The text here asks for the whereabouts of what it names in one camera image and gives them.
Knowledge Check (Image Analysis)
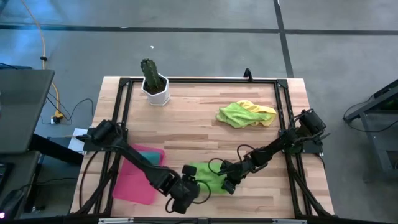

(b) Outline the black side table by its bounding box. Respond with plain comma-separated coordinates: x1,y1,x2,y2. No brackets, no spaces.
343,78,398,182

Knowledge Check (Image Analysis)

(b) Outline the lime green microfiber towel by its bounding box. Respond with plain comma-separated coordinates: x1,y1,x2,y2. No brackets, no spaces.
215,102,274,129

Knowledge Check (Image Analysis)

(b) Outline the black desk beam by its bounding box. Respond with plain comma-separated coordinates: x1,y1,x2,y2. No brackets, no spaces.
29,133,85,167

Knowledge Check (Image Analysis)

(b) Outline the yellow power plug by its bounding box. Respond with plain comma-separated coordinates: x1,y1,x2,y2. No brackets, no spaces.
50,111,65,125

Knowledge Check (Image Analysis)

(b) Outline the teal microfiber towel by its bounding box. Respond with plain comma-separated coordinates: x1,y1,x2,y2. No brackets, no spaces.
138,150,163,167

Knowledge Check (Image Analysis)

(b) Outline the thin black floor cable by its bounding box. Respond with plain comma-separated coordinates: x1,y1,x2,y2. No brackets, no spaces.
45,97,95,126

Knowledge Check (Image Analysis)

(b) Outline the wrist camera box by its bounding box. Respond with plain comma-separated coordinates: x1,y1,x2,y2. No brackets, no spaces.
181,164,198,177
221,179,236,196

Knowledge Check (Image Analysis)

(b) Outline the orange extension cable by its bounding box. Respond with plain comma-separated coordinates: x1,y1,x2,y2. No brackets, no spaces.
19,0,65,123

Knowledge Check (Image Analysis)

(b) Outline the black device with LED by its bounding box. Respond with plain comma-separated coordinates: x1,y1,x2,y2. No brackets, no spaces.
0,188,26,220

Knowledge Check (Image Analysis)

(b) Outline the black aluminium table frame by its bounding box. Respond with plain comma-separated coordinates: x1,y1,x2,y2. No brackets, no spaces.
70,76,336,219

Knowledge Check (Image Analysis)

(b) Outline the white paper sheet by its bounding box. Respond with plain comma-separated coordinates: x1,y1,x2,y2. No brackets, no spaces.
67,128,90,156

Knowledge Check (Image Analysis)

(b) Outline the yellow microfiber towel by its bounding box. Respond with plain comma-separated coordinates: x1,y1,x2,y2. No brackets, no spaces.
236,99,278,128

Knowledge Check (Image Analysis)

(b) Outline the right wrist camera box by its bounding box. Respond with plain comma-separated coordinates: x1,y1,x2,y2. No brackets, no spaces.
221,179,236,196

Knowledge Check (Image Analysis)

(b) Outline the grey desk top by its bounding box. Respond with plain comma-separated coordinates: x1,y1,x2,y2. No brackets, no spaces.
0,68,57,156

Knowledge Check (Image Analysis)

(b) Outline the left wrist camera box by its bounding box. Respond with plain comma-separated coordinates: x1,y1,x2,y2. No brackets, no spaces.
181,164,198,177

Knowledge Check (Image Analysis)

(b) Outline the green cactus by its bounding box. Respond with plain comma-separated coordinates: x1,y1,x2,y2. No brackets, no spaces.
139,58,162,91

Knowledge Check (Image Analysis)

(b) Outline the silver rail bracket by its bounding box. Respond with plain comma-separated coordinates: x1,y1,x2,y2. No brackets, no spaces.
98,217,135,224
272,218,308,224

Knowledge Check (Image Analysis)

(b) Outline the white hexagonal planter pot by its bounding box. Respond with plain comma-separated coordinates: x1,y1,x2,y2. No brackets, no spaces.
141,73,172,107

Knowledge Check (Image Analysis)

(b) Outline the pink plastic basket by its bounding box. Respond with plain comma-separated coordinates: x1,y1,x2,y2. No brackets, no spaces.
111,143,167,207

